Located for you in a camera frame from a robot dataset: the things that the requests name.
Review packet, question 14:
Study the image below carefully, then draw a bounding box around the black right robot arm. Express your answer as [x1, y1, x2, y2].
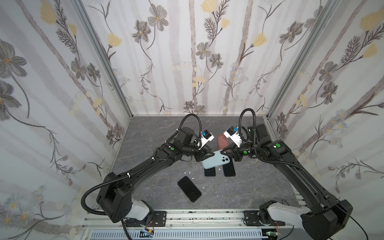
[222, 124, 353, 240]

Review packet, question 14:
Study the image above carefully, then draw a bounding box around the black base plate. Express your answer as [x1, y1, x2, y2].
[149, 211, 167, 228]
[243, 210, 262, 227]

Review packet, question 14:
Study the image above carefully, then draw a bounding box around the white perforated cable duct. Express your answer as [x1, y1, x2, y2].
[88, 229, 268, 240]

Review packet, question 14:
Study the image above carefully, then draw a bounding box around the black corrugated cable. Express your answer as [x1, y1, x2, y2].
[238, 107, 258, 143]
[176, 113, 203, 142]

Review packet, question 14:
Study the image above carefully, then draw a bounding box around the right black corrugated cable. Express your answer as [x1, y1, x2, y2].
[238, 107, 258, 143]

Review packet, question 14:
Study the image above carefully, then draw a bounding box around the left black corrugated cable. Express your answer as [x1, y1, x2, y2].
[176, 113, 203, 142]

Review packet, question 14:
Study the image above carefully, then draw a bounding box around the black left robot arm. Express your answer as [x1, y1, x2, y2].
[97, 127, 214, 225]

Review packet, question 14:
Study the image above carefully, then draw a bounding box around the aluminium mounting rail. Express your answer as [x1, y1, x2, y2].
[81, 209, 309, 240]

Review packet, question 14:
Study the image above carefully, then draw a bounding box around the phone in black case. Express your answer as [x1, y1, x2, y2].
[177, 176, 202, 203]

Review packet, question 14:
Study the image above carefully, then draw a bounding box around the phone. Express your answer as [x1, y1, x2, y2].
[177, 176, 202, 203]
[204, 168, 216, 177]

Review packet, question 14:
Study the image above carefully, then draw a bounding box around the black smartphone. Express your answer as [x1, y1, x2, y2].
[222, 160, 236, 177]

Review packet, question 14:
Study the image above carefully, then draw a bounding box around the pale blue phone case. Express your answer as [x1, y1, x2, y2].
[202, 151, 230, 170]

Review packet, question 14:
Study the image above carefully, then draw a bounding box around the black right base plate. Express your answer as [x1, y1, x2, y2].
[243, 210, 262, 227]

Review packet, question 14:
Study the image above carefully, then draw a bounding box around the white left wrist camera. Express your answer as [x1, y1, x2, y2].
[199, 130, 215, 150]

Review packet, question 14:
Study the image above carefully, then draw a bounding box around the pink phone case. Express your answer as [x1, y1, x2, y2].
[218, 134, 230, 151]

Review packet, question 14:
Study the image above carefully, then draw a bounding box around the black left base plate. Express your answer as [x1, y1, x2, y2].
[149, 211, 167, 228]

